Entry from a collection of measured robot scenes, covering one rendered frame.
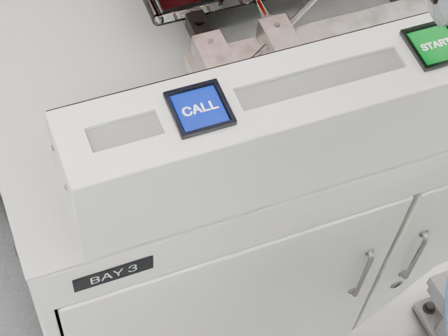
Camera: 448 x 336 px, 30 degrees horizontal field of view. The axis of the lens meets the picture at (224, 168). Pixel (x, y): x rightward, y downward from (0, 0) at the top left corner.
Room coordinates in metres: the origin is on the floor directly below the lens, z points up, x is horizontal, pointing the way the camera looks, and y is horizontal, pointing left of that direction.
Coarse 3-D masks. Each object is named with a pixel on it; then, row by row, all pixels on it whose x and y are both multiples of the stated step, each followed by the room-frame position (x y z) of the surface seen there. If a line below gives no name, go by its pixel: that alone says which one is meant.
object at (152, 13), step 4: (144, 0) 0.69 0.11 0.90; (148, 0) 0.68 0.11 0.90; (152, 0) 0.68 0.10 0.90; (144, 4) 0.68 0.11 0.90; (148, 4) 0.68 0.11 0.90; (152, 4) 0.68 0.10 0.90; (156, 4) 0.68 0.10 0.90; (148, 8) 0.67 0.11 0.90; (152, 8) 0.67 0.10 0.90; (156, 8) 0.67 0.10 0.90; (148, 12) 0.67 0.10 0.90; (152, 12) 0.67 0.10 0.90; (156, 12) 0.67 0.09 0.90; (160, 12) 0.67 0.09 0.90; (152, 16) 0.66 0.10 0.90; (156, 16) 0.66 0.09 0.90; (156, 20) 0.66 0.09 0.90; (156, 24) 0.65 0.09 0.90
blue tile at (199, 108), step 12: (180, 96) 0.50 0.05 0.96; (192, 96) 0.50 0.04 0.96; (204, 96) 0.50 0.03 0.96; (216, 96) 0.51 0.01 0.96; (180, 108) 0.49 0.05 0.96; (192, 108) 0.49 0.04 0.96; (204, 108) 0.49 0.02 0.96; (216, 108) 0.49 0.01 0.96; (180, 120) 0.47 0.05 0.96; (192, 120) 0.47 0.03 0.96; (204, 120) 0.48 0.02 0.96; (216, 120) 0.48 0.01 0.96; (228, 120) 0.48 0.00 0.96
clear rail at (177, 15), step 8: (216, 0) 0.70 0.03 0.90; (224, 0) 0.70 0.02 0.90; (232, 0) 0.70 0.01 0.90; (240, 0) 0.70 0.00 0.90; (248, 0) 0.70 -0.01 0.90; (264, 0) 0.71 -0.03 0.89; (184, 8) 0.68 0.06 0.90; (192, 8) 0.68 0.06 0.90; (200, 8) 0.68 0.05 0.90; (208, 8) 0.68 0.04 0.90; (216, 8) 0.69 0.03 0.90; (224, 8) 0.69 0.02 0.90; (232, 8) 0.69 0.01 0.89; (160, 16) 0.66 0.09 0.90; (168, 16) 0.66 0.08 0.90; (176, 16) 0.66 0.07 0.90; (184, 16) 0.67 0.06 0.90; (160, 24) 0.65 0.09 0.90
